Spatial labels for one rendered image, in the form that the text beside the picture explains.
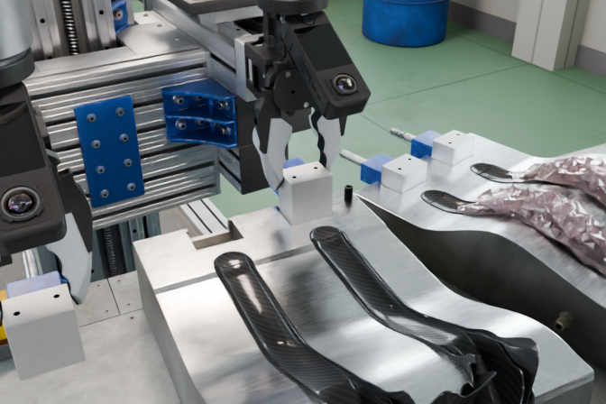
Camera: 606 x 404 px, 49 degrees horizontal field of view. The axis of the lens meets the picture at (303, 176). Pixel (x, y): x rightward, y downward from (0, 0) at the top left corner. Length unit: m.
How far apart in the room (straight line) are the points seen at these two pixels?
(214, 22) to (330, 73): 0.46
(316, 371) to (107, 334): 0.28
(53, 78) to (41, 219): 0.61
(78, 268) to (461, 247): 0.42
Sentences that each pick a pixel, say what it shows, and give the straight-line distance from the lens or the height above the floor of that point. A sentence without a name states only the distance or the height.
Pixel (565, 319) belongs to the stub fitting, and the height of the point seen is 0.85.
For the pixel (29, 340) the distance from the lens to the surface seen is 0.56.
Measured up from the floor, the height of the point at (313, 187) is 0.93.
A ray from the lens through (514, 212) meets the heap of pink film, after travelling 0.77.
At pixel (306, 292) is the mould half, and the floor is 0.88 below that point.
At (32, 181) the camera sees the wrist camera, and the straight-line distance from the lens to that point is 0.44.
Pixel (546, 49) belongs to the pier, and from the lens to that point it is 3.90.
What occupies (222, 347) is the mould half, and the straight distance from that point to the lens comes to 0.60.
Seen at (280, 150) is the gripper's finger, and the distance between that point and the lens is 0.70.
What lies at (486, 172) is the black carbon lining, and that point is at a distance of 0.95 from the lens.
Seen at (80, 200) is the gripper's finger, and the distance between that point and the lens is 0.52.
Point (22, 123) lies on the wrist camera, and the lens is 0.46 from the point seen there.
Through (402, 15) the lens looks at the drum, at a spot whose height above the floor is 0.19.
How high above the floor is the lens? 1.30
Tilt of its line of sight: 30 degrees down
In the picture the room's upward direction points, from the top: straight up
